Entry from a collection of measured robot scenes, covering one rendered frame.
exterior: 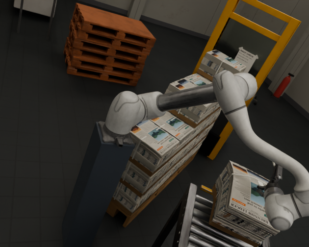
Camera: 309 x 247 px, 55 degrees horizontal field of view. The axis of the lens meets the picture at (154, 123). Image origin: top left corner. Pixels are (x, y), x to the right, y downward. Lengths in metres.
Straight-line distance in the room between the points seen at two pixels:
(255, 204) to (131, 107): 0.81
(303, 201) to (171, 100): 0.80
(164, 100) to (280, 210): 0.81
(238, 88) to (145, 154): 1.03
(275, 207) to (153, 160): 1.01
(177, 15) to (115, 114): 7.59
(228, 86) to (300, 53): 6.33
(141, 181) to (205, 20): 7.67
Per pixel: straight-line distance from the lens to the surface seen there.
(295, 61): 7.63
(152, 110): 1.71
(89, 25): 4.19
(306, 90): 7.58
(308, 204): 1.39
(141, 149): 2.16
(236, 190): 1.64
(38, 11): 6.15
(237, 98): 1.31
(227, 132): 3.70
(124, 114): 1.60
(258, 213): 1.64
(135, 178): 2.30
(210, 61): 3.01
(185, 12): 9.14
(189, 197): 1.92
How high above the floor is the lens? 2.01
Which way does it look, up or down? 30 degrees down
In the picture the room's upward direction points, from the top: 25 degrees clockwise
